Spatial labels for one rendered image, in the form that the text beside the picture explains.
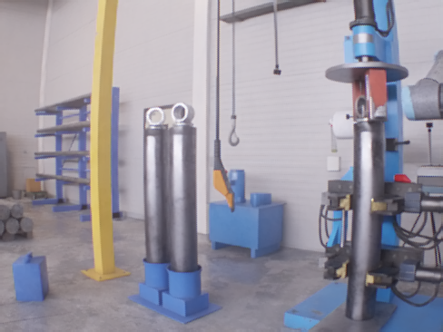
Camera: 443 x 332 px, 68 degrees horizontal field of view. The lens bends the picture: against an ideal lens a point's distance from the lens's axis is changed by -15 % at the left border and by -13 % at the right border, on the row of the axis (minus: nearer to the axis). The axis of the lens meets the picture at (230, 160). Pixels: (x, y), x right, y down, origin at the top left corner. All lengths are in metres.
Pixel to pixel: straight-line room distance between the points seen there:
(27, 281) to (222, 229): 2.64
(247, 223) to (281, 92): 1.83
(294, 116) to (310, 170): 0.74
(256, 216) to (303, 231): 0.82
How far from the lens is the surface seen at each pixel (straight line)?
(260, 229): 4.59
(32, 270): 3.39
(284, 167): 5.14
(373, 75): 2.32
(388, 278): 2.49
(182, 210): 2.84
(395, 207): 2.38
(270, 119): 5.28
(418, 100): 1.56
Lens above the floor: 1.27
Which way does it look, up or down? 1 degrees down
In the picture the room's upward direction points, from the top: straight up
